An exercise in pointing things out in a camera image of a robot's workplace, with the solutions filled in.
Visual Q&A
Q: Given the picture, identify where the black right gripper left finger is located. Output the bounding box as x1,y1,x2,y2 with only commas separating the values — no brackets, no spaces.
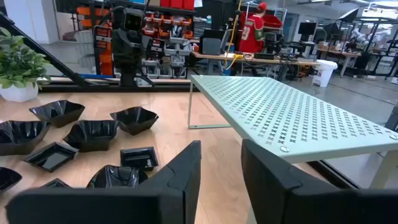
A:
5,139,202,224

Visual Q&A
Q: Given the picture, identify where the black studio softbox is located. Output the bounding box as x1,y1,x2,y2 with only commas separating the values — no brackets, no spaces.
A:
337,7,360,24

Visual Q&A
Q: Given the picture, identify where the black computer monitor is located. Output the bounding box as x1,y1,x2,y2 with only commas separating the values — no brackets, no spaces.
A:
297,21,317,43

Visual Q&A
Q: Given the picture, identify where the green plant in white pot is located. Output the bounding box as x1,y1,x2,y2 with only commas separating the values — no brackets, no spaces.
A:
0,26,52,103

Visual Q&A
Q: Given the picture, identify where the long wooden desk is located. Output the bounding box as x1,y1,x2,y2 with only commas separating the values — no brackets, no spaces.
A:
190,51,321,77

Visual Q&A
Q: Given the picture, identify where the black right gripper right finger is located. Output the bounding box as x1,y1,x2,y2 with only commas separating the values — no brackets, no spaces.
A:
241,139,398,224

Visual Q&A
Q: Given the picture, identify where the yellow hanging cable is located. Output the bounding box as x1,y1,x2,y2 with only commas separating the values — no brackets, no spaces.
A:
223,0,245,71

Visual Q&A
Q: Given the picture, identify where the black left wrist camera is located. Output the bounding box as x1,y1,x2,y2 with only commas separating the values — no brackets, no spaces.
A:
123,8,146,32

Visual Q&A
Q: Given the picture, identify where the black leaf-shaped plate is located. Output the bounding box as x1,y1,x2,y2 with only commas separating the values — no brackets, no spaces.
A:
0,166,23,193
86,164,149,190

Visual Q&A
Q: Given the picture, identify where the person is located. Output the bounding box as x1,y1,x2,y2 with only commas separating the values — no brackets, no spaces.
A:
238,1,268,54

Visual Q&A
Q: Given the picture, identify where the white waste bin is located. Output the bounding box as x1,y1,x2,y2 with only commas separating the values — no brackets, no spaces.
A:
312,59,338,88

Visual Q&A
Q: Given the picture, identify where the small black square plate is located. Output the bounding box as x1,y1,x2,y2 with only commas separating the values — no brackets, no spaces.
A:
119,146,159,172
24,141,79,174
39,177,73,189

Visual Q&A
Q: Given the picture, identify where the black wavy square plate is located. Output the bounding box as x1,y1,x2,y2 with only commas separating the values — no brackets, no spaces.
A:
0,119,52,156
62,119,121,153
29,99,86,128
109,106,160,136

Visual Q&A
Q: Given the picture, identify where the rack with orange storage bins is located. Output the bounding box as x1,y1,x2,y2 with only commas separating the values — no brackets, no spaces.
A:
55,0,195,78

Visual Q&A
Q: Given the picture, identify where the green perforated metal shelf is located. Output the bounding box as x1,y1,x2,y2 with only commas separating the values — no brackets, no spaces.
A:
187,74,398,190

